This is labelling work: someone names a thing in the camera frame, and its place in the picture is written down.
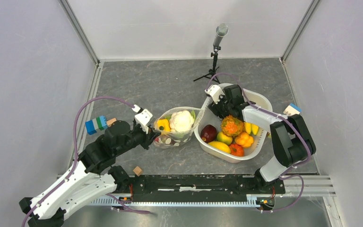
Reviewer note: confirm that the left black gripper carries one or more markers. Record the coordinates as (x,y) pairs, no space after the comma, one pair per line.
(148,137)

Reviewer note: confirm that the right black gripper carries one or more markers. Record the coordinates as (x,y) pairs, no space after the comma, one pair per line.
(216,108)

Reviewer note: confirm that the yellow bell pepper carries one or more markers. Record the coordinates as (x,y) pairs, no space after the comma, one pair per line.
(163,125)

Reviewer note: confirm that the yellow banana bunch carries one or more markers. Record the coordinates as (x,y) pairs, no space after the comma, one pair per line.
(251,128)

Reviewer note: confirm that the clear polka dot zip bag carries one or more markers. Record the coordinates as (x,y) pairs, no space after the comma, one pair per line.
(175,139)

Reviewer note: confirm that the white cauliflower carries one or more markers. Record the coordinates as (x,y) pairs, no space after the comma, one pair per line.
(181,121)

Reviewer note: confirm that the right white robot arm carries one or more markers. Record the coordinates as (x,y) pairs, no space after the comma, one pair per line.
(292,142)

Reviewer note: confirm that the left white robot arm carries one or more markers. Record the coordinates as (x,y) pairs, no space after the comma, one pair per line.
(92,175)

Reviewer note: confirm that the white plastic basket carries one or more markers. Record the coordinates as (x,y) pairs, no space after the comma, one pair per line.
(210,118)

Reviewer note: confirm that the toy pineapple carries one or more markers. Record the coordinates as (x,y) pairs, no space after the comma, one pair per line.
(232,126)

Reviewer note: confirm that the small wooden cube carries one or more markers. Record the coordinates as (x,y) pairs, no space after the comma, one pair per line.
(138,171)

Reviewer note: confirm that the green yellow pear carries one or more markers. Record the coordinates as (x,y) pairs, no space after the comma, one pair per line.
(221,137)

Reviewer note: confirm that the dark red apple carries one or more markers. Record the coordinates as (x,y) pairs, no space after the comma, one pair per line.
(208,133)

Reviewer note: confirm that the orange bell pepper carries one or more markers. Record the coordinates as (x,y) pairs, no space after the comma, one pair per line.
(244,139)

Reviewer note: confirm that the blue green toy block stack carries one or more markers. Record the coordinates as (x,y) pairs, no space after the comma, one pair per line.
(98,124)

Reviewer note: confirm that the yellow mango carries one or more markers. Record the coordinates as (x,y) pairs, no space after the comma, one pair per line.
(219,146)

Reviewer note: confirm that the small orange pumpkin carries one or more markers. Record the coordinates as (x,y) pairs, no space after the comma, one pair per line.
(236,150)

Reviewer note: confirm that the white blue toy block stack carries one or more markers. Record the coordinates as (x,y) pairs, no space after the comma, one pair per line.
(292,109)

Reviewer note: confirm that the silver microphone on tripod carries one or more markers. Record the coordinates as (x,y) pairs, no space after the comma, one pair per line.
(221,32)

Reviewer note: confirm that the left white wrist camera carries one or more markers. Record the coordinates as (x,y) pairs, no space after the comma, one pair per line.
(142,117)

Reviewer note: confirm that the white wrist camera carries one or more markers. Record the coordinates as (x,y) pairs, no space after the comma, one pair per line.
(142,117)
(215,92)

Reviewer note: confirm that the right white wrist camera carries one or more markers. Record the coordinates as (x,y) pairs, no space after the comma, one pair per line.
(215,92)

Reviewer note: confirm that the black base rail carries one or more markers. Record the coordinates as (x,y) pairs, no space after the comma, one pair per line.
(229,190)

